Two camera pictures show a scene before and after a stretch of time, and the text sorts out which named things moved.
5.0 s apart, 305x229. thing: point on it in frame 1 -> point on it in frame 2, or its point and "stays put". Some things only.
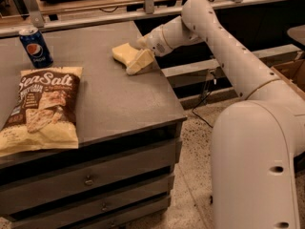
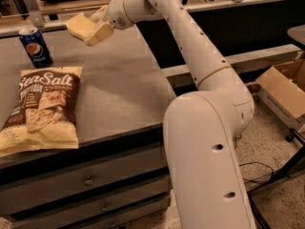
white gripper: x=155 y=42 -> x=115 y=13
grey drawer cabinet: x=131 y=131 stays put
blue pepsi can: x=35 y=47 stays put
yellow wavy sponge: x=125 y=53 -> x=80 y=26
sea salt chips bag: x=44 y=114 stays put
